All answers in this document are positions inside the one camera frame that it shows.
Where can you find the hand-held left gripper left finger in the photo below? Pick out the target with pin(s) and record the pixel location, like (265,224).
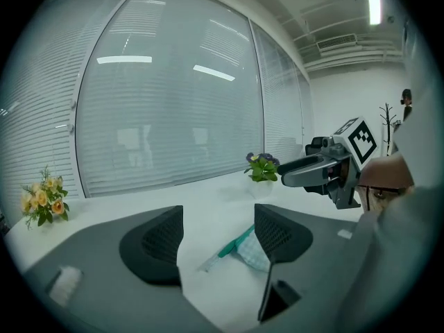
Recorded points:
(121,283)

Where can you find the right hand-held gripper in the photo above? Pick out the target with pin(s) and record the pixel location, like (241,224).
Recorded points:
(360,141)

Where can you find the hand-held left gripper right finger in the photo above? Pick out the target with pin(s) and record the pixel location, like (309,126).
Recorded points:
(312,255)

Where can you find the light blue zip pouch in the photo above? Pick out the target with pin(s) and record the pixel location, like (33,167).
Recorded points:
(248,252)

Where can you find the person's right forearm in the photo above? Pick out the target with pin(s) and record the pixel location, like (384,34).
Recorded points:
(385,172)

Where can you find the black office chair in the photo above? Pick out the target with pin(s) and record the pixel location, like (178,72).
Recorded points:
(314,146)

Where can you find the purple flower pot plant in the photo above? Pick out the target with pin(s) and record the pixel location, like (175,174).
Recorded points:
(262,172)

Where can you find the black coat rack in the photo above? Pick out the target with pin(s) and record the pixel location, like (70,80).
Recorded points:
(388,130)

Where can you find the yellow flower bouquet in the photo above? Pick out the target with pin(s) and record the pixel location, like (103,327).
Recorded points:
(43,200)

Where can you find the black helmet with visor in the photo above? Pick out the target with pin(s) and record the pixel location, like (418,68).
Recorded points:
(407,102)

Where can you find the white air vent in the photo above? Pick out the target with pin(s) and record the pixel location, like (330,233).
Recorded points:
(336,43)

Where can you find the round ceiling smoke detector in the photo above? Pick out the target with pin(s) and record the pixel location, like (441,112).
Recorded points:
(390,19)

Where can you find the long ceiling light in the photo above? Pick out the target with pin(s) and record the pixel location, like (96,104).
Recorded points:
(374,2)

